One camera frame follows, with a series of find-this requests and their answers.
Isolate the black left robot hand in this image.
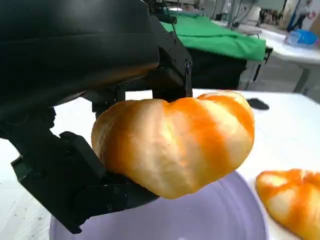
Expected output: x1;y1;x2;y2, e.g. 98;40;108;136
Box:
0;0;194;235

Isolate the orange and white bread roll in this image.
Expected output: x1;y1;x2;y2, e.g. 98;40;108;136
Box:
255;168;320;240
91;90;255;200

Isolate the green cloth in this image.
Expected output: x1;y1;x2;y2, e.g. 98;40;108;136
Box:
159;9;267;62

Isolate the black table skirt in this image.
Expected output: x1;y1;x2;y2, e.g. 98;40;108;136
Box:
183;46;248;91

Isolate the black table grommet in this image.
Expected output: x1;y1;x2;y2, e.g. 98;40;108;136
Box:
246;97;270;111

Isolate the white background table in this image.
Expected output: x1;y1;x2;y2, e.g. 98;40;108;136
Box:
212;19;320;95

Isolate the lilac plate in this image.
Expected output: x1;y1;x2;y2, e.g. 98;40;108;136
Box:
49;171;270;240

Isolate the person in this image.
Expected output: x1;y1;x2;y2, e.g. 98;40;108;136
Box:
286;0;315;33

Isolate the blue plastic bag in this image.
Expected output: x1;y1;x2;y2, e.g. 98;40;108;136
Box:
284;28;320;50

